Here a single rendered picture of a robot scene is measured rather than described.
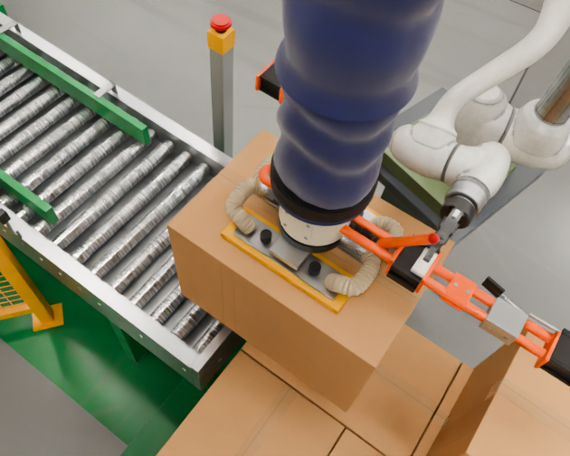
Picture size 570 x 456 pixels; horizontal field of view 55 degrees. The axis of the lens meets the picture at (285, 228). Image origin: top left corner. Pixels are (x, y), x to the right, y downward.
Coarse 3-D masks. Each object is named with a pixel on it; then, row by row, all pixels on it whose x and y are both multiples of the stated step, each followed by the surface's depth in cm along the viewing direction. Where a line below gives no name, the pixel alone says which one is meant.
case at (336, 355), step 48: (192, 240) 132; (192, 288) 157; (240, 288) 134; (288, 288) 127; (384, 288) 128; (240, 336) 161; (288, 336) 137; (336, 336) 121; (384, 336) 122; (336, 384) 140
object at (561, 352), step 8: (560, 336) 109; (552, 344) 108; (560, 344) 108; (568, 344) 108; (552, 352) 107; (560, 352) 107; (568, 352) 107; (544, 360) 106; (552, 360) 106; (560, 360) 106; (568, 360) 106; (544, 368) 109; (552, 368) 109; (560, 368) 107; (568, 368) 105; (560, 376) 108; (568, 376) 107; (568, 384) 108
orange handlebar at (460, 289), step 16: (368, 224) 121; (352, 240) 120; (368, 240) 119; (384, 256) 117; (448, 272) 116; (432, 288) 114; (448, 288) 114; (464, 288) 114; (464, 304) 112; (480, 320) 112; (528, 320) 111; (544, 336) 110; (544, 352) 108
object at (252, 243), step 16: (256, 224) 132; (272, 224) 133; (240, 240) 130; (256, 240) 130; (272, 240) 130; (256, 256) 129; (272, 256) 128; (320, 256) 130; (288, 272) 127; (304, 272) 127; (320, 272) 127; (336, 272) 127; (304, 288) 125; (320, 288) 125; (336, 304) 123
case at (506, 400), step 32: (512, 352) 141; (480, 384) 152; (512, 384) 133; (544, 384) 133; (448, 416) 166; (480, 416) 130; (512, 416) 129; (544, 416) 129; (448, 448) 141; (480, 448) 124; (512, 448) 125; (544, 448) 125
